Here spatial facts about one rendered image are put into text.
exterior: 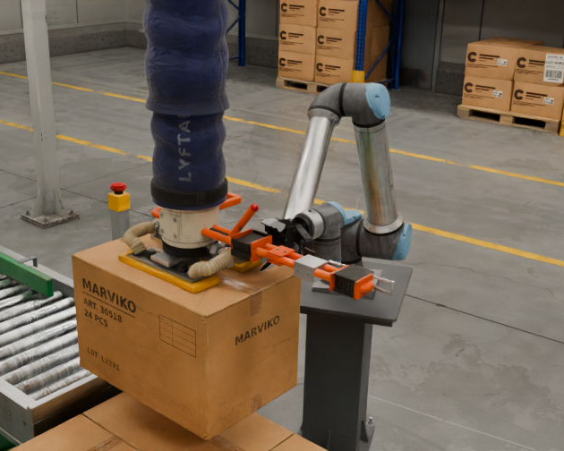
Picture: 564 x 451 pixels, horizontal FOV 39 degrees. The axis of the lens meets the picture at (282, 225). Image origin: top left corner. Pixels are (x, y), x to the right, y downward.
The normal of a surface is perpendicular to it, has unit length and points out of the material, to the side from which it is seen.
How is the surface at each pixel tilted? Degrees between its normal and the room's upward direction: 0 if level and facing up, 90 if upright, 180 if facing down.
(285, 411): 0
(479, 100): 92
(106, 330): 90
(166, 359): 90
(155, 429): 0
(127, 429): 0
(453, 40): 90
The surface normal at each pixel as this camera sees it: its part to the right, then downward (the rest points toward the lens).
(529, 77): -0.62, 0.33
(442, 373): 0.03, -0.93
